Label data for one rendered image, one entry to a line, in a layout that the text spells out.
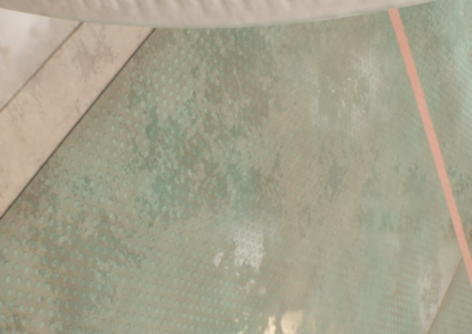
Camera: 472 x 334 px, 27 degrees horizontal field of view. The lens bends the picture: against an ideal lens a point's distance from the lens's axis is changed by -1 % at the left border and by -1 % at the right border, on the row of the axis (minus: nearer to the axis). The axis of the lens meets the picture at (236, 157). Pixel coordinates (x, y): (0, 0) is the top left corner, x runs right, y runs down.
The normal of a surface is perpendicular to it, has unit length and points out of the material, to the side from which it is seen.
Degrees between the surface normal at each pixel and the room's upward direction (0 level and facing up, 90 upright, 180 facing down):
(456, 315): 0
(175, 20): 90
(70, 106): 0
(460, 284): 0
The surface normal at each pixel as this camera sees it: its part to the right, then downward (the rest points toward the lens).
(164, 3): -0.46, 0.69
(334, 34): 0.82, 0.08
